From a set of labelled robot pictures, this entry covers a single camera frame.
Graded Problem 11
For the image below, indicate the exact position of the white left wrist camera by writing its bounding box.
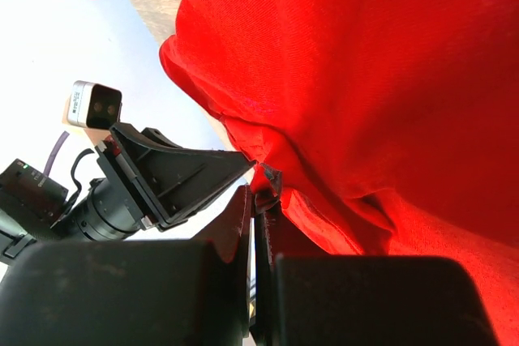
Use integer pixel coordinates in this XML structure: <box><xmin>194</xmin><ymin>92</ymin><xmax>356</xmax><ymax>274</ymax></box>
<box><xmin>62</xmin><ymin>80</ymin><xmax>122</xmax><ymax>146</ymax></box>

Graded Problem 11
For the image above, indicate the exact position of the red t shirt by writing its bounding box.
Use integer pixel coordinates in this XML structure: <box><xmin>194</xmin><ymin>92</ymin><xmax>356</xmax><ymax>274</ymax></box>
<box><xmin>160</xmin><ymin>0</ymin><xmax>518</xmax><ymax>345</ymax></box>

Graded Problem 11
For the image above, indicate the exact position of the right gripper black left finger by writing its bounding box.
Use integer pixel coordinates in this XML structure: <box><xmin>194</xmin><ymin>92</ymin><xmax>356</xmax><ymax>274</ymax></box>
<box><xmin>1</xmin><ymin>186</ymin><xmax>253</xmax><ymax>345</ymax></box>

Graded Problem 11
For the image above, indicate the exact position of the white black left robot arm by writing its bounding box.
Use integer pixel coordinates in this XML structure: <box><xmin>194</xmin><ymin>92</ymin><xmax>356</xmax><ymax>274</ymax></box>
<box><xmin>1</xmin><ymin>122</ymin><xmax>255</xmax><ymax>265</ymax></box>

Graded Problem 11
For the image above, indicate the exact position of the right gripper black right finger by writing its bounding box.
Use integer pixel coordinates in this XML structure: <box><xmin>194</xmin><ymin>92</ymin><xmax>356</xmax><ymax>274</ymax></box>
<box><xmin>253</xmin><ymin>165</ymin><xmax>498</xmax><ymax>345</ymax></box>

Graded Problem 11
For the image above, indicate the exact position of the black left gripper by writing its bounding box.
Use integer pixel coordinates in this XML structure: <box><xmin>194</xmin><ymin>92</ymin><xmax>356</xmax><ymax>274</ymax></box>
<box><xmin>60</xmin><ymin>122</ymin><xmax>255</xmax><ymax>241</ymax></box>

